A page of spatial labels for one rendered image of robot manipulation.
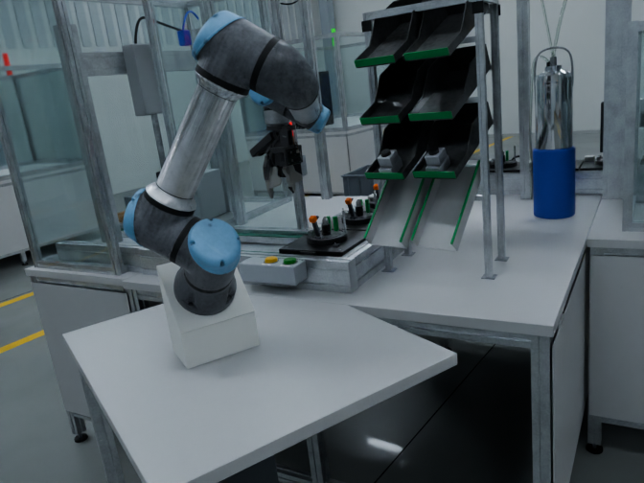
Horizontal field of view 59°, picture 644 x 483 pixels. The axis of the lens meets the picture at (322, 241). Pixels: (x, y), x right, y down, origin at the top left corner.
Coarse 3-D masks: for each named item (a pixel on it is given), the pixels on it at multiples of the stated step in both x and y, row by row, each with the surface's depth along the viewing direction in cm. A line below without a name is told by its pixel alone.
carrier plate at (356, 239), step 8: (352, 232) 197; (360, 232) 196; (296, 240) 196; (304, 240) 195; (352, 240) 188; (360, 240) 187; (280, 248) 188; (288, 248) 187; (296, 248) 186; (304, 248) 184; (312, 248) 183; (320, 248) 182; (328, 248) 181; (336, 248) 180; (344, 248) 179; (352, 248) 181; (336, 256) 177
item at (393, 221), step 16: (384, 192) 177; (400, 192) 177; (416, 192) 174; (384, 208) 178; (400, 208) 174; (416, 208) 168; (384, 224) 174; (400, 224) 171; (368, 240) 172; (384, 240) 171; (400, 240) 163
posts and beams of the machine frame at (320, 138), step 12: (300, 0) 286; (300, 12) 288; (312, 24) 291; (312, 36) 292; (312, 48) 292; (312, 60) 293; (324, 132) 306; (324, 144) 307; (324, 156) 306; (324, 168) 308; (324, 180) 310; (324, 192) 313
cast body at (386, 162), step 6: (384, 150) 164; (390, 150) 165; (396, 150) 164; (384, 156) 163; (390, 156) 162; (396, 156) 164; (384, 162) 164; (390, 162) 163; (396, 162) 165; (384, 168) 164; (390, 168) 163; (396, 168) 165
